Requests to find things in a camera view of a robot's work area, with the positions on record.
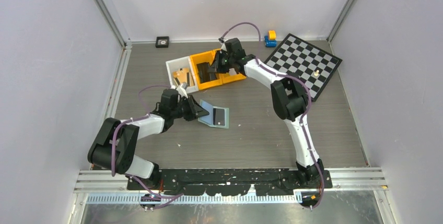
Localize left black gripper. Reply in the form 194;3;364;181
171;95;208;121

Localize right orange storage bin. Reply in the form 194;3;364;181
214;49;246;84

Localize white storage bin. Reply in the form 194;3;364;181
165;56;199;93

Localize black white chessboard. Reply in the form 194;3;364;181
264;33;342;102

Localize small black square box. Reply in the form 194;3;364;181
155;36;170;48

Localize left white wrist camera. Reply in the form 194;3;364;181
176;82;188;98

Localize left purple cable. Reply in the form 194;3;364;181
110;85;186;211

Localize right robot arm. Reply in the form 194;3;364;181
210;37;324;188

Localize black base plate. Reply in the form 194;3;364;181
126;168;322;196

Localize brown cards in white bin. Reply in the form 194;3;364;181
172;68;195;87

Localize middle orange storage bin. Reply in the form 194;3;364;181
190;50;223;90

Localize orange storage bin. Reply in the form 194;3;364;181
190;50;223;90
214;49;246;84

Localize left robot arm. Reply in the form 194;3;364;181
87;88;209;190

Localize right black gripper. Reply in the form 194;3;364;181
207;51;234;75

